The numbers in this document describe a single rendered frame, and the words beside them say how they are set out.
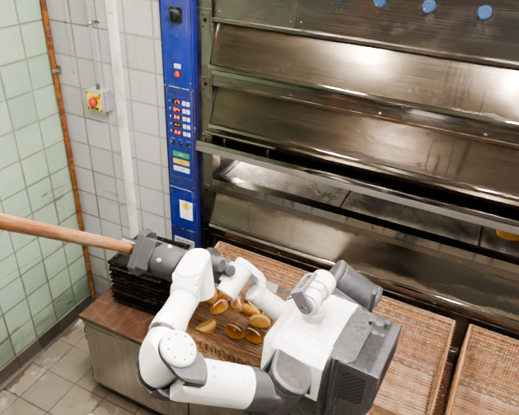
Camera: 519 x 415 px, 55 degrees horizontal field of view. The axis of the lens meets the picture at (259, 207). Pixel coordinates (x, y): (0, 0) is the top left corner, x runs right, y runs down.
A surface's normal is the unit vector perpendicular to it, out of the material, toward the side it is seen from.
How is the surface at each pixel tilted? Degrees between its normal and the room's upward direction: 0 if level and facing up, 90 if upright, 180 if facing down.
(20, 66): 90
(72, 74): 90
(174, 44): 90
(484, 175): 70
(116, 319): 0
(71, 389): 0
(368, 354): 0
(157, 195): 90
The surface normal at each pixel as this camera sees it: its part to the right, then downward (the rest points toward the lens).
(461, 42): -0.44, 0.46
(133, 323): 0.05, -0.85
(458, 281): -0.39, 0.14
